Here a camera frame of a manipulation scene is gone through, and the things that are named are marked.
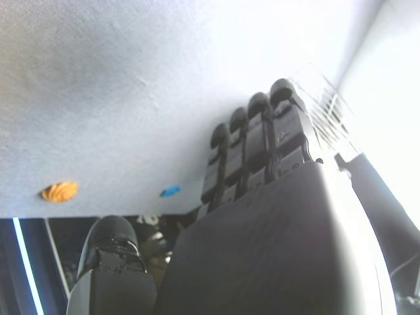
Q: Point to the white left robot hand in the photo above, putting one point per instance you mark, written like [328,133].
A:
[262,246]

